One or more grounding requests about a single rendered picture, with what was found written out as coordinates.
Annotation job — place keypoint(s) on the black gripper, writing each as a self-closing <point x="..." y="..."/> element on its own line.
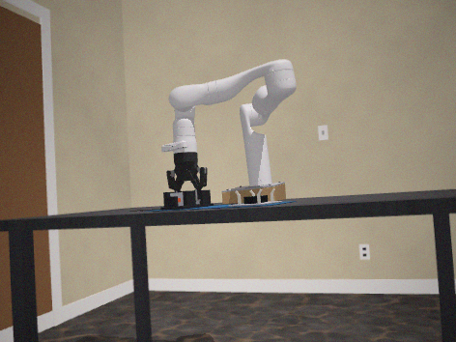
<point x="186" y="169"/>

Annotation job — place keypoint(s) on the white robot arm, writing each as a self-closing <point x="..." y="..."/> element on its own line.
<point x="280" y="84"/>

